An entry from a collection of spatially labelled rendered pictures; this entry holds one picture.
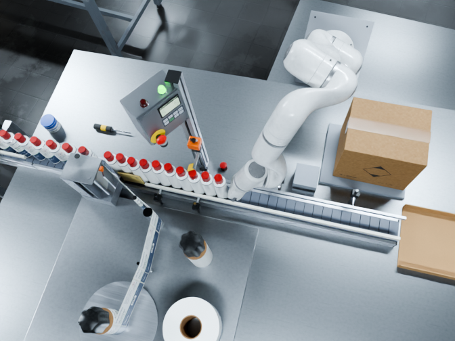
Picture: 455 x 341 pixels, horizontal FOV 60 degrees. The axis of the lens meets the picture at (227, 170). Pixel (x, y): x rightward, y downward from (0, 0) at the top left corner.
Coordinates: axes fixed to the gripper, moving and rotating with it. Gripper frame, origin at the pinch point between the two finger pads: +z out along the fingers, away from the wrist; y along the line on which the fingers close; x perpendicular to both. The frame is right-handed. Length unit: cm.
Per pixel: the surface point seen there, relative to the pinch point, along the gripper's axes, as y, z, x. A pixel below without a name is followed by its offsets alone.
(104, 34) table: -110, 91, -97
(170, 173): 1.1, -1.6, -26.6
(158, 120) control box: -4, -36, -37
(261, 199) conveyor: -1.2, 1.7, 13.5
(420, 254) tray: 6, -17, 78
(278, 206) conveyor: 0.2, -0.9, 20.7
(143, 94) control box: -8, -41, -43
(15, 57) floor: -106, 163, -173
